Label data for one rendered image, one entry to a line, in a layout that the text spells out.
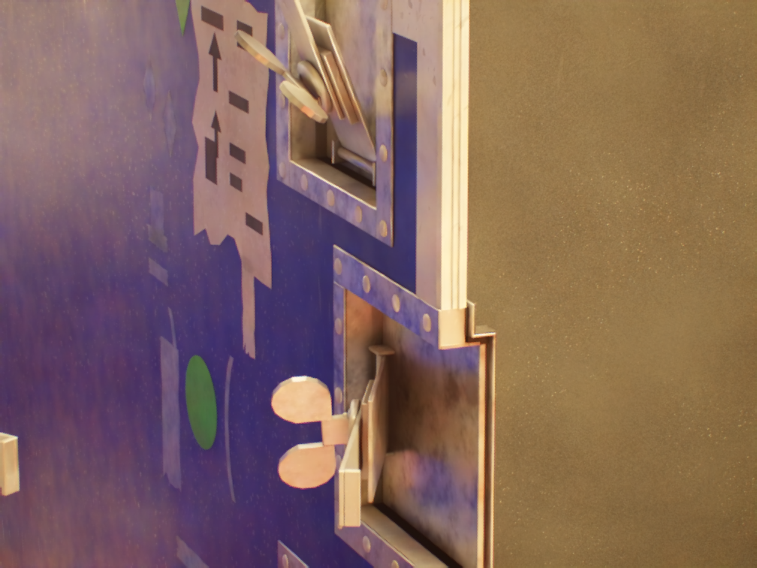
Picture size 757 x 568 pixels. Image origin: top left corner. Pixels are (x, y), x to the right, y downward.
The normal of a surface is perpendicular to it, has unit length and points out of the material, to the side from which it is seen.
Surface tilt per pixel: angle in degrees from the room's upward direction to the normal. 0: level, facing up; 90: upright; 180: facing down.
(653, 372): 90
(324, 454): 117
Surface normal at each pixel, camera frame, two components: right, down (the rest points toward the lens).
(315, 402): 0.11, 0.67
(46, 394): -0.92, 0.11
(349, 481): -0.10, 0.26
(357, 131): -0.86, 0.45
